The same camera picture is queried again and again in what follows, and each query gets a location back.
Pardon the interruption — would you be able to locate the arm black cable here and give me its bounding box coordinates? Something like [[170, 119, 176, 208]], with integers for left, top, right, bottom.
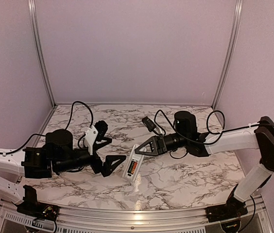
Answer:
[[0, 101, 94, 156], [153, 109, 274, 158]]

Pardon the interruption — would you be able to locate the aluminium frame post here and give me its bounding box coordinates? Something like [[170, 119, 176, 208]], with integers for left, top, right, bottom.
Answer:
[[28, 0, 56, 108], [211, 0, 243, 109]]

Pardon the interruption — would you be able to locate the green black battery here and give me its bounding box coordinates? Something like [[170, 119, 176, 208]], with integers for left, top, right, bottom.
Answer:
[[128, 161, 134, 173]]

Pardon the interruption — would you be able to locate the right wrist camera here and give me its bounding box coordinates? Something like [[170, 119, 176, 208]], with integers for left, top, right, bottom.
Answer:
[[142, 116, 156, 132]]

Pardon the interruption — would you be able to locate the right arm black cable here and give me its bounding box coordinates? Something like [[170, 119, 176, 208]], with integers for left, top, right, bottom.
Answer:
[[153, 109, 274, 158]]

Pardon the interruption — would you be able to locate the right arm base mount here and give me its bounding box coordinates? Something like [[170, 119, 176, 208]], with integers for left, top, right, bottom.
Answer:
[[205, 203, 248, 222]]

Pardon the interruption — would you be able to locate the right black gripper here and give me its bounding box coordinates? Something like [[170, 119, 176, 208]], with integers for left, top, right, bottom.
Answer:
[[135, 132, 188, 156]]

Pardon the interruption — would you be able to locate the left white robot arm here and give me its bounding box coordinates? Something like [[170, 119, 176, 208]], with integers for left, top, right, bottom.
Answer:
[[0, 129, 126, 216]]

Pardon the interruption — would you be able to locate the left aluminium frame post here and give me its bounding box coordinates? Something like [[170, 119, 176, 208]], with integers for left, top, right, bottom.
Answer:
[[28, 0, 56, 108]]

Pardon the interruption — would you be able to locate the white remote control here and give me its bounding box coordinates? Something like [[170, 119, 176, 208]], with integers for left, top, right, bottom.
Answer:
[[122, 144, 146, 182]]

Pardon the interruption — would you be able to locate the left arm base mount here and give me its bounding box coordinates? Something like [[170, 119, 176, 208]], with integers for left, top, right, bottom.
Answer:
[[16, 202, 59, 221]]

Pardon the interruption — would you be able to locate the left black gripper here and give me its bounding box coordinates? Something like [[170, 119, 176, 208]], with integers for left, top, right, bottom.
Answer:
[[54, 146, 127, 177]]

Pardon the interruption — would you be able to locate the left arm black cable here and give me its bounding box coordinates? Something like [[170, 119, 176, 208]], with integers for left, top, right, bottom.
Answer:
[[0, 101, 94, 156]]

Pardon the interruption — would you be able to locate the front aluminium rail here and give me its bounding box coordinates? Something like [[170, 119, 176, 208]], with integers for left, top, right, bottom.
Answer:
[[0, 196, 274, 233]]

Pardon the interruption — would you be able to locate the right aluminium frame post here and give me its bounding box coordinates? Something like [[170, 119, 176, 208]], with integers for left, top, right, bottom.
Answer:
[[211, 0, 243, 109]]

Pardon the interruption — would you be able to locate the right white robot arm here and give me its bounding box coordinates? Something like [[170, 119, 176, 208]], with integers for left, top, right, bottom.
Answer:
[[132, 111, 274, 217]]

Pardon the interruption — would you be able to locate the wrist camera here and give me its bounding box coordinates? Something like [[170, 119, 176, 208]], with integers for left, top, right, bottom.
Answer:
[[142, 116, 156, 132], [83, 120, 108, 148]]

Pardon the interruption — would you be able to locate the orange battery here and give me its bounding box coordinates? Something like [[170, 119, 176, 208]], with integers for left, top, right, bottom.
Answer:
[[132, 161, 138, 174]]

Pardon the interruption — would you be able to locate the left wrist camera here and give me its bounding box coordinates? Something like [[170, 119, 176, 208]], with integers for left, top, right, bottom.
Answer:
[[83, 120, 108, 148]]

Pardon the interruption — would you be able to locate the white battery cover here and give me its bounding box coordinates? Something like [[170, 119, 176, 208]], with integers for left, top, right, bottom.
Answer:
[[143, 189, 155, 197]]

